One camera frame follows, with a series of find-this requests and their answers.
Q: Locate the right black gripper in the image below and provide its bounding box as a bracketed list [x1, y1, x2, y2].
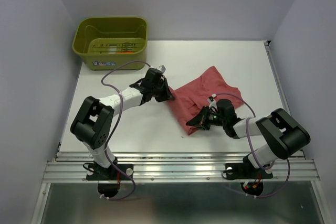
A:
[185, 105, 226, 130]

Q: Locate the red t shirt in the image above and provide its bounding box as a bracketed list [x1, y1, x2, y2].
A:
[167, 66, 243, 135]

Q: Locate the olive green plastic bin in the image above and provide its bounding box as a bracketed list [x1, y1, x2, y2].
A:
[72, 17, 148, 71]

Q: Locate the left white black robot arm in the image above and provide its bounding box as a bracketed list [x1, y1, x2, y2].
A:
[70, 65, 174, 179]

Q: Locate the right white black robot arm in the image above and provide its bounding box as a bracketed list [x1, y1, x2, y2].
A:
[186, 99, 311, 177]

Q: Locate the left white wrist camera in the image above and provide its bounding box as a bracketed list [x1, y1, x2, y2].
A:
[156, 65, 166, 73]

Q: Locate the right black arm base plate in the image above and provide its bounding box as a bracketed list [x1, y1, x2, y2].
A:
[222, 163, 273, 180]

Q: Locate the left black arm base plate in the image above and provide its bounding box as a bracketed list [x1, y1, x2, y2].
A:
[83, 162, 129, 181]

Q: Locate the aluminium front rail frame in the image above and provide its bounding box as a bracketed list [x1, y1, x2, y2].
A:
[32, 41, 330, 223]

